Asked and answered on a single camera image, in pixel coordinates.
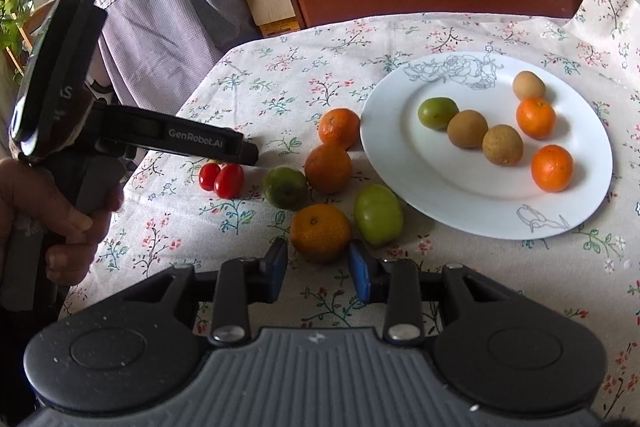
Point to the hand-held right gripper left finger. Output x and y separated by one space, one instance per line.
276 269

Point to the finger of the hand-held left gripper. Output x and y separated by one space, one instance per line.
247 154

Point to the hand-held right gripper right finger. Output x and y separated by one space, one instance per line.
360 274

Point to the red cherry tomato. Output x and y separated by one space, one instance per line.
206 177
230 181

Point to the green jujube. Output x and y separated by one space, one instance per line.
285 188
437 113
378 213

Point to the orange tangerine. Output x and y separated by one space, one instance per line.
328 168
340 128
551 168
536 117
320 232

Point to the white plate with flower drawing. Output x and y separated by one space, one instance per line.
475 199

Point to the brown longan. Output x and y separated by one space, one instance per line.
502 145
467 129
528 85

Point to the person's left hand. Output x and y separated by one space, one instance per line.
30 197

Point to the lilac checked cloth cover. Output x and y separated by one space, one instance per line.
150 7

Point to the floral tablecloth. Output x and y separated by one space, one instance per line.
500 282

